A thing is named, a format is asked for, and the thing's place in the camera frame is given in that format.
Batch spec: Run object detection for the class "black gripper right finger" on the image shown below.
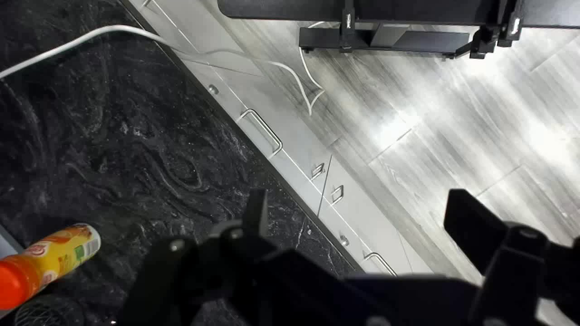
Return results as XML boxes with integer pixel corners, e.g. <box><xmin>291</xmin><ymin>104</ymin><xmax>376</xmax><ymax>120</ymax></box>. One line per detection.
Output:
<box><xmin>443</xmin><ymin>187</ymin><xmax>550</xmax><ymax>287</ymax></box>

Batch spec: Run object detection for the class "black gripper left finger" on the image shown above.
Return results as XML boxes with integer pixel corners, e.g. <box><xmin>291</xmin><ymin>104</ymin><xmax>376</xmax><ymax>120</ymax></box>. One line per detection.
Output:
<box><xmin>242</xmin><ymin>187</ymin><xmax>273</xmax><ymax>243</ymax></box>

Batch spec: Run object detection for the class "white base cabinet door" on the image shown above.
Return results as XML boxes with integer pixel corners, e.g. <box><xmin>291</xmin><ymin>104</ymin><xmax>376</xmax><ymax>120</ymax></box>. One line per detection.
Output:
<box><xmin>158</xmin><ymin>0</ymin><xmax>378</xmax><ymax>211</ymax></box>
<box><xmin>320</xmin><ymin>158</ymin><xmax>479</xmax><ymax>287</ymax></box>

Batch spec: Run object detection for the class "white cabinet drawer front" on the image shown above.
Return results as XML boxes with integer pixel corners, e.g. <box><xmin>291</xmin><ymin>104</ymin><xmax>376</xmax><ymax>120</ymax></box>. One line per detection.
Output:
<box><xmin>296</xmin><ymin>158</ymin><xmax>403</xmax><ymax>281</ymax></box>
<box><xmin>128</xmin><ymin>0</ymin><xmax>334</xmax><ymax>214</ymax></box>

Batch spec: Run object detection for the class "orange yellow plastic bottle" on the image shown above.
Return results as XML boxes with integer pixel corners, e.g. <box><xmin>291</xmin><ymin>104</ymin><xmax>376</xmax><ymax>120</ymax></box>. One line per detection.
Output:
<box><xmin>0</xmin><ymin>221</ymin><xmax>104</xmax><ymax>317</ymax></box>

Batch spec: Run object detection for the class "black metal stand frame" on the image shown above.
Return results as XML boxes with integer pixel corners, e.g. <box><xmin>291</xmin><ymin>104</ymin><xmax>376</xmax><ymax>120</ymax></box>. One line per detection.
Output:
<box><xmin>216</xmin><ymin>0</ymin><xmax>580</xmax><ymax>62</ymax></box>

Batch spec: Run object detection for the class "white power cable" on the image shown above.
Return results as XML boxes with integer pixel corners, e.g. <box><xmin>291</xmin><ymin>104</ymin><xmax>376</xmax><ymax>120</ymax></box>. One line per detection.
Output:
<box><xmin>0</xmin><ymin>22</ymin><xmax>329</xmax><ymax>120</ymax></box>

